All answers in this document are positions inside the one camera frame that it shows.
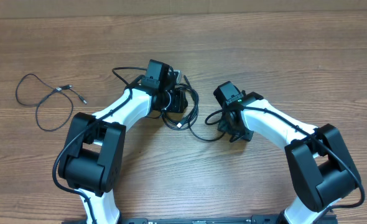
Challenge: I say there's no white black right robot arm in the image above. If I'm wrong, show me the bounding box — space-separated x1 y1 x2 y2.
213 82 366 223

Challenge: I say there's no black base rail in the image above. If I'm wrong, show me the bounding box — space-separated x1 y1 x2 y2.
62 213 284 224

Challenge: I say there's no black cable bundle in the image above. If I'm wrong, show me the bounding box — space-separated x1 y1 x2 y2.
160 74 226 142

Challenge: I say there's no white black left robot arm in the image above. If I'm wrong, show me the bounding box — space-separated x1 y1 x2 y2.
52 60 188 223

